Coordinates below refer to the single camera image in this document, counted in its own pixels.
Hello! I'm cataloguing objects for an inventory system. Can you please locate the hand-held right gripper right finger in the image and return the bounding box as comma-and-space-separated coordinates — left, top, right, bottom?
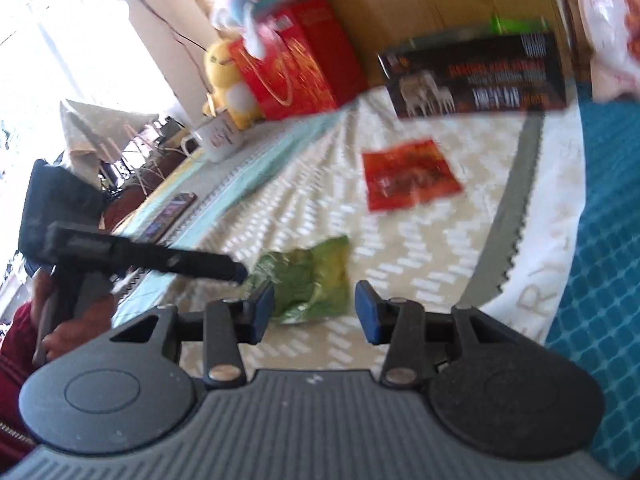
354, 281, 547, 389

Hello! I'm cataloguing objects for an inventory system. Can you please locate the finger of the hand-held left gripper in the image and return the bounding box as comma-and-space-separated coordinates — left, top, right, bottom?
46, 223, 250, 284

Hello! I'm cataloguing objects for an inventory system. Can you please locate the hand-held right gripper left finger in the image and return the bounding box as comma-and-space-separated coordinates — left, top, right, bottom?
107, 280, 277, 389

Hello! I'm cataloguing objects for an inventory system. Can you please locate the green pea snack packet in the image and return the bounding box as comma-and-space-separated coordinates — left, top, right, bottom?
247, 234, 352, 324

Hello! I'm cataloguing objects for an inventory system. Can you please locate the black printed box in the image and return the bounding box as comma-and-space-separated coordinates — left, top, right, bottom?
377, 30, 569, 120

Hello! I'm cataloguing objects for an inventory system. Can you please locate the light green snack packet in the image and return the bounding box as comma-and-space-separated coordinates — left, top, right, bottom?
490, 14, 552, 37

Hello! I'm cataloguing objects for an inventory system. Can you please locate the person's left hand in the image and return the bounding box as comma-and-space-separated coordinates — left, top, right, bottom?
30, 274, 121, 362

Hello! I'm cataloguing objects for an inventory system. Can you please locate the smartphone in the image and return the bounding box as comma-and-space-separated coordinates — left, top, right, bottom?
142, 192, 199, 244

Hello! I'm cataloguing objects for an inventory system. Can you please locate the beige patterned blanket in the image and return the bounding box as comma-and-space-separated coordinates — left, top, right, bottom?
165, 85, 547, 377

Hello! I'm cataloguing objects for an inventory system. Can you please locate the cluttered wooden side table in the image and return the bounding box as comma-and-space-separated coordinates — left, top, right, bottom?
59, 99, 202, 211

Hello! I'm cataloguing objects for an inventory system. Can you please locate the white mug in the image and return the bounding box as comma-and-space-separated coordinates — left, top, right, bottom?
181, 109, 247, 164

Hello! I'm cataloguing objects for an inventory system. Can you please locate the grey mint patterned sheet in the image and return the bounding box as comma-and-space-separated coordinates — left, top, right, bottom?
112, 105, 362, 312

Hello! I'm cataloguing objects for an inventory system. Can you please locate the red snack packet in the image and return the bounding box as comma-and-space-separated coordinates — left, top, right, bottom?
362, 138, 464, 214

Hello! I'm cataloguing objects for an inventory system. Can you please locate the yellow duck plush toy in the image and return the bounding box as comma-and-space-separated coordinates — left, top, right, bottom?
202, 39, 262, 131

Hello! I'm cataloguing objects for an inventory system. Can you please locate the white lettered cloth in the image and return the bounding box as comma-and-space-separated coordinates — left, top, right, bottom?
459, 100, 594, 347

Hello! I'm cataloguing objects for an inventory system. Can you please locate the red gift box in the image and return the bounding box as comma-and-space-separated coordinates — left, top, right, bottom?
229, 0, 372, 122

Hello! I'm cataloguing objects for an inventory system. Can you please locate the teal patterned blanket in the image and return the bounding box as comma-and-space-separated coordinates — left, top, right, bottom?
542, 80, 640, 463

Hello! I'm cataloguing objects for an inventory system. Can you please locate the wooden headboard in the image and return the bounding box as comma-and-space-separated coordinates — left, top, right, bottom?
180, 0, 572, 102

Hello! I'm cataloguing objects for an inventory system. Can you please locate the large pink snack bag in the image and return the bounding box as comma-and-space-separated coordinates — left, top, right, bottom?
564, 0, 640, 104

